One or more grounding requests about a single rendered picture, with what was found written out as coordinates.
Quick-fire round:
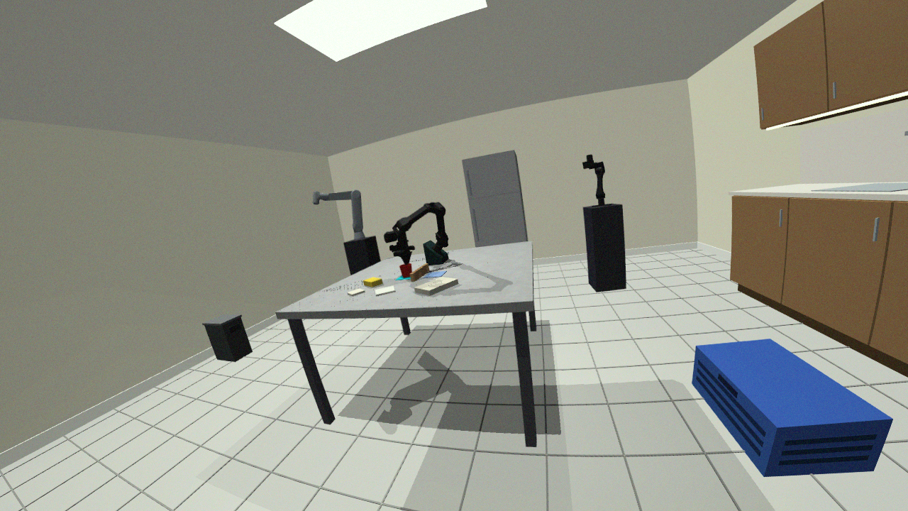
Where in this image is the wooden flat bar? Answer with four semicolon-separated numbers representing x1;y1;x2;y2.
410;263;429;282

